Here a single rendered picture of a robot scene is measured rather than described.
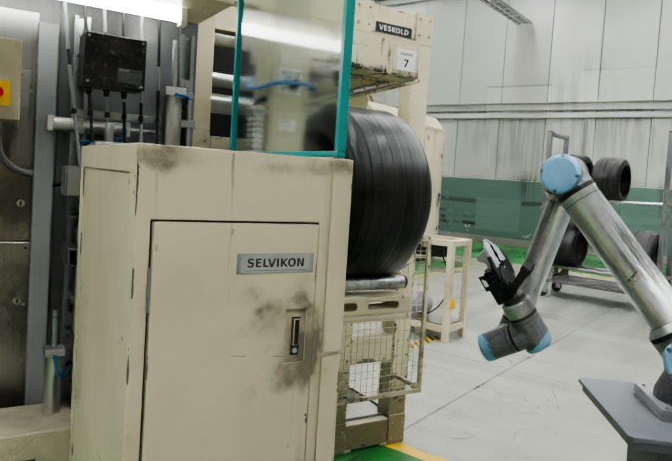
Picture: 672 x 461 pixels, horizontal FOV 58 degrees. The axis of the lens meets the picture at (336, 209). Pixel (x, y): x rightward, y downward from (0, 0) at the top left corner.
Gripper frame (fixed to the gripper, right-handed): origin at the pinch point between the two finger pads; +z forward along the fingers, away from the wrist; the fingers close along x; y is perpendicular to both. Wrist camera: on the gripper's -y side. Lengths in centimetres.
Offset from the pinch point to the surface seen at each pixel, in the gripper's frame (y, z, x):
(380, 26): 44, 87, 75
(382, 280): 31.1, 4.3, -16.4
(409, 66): 26, 63, 50
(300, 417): -10, 6, -94
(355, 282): 32.7, 9.0, -25.5
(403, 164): 6.6, 33.5, -8.1
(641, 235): 165, -180, 487
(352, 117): 14, 54, -9
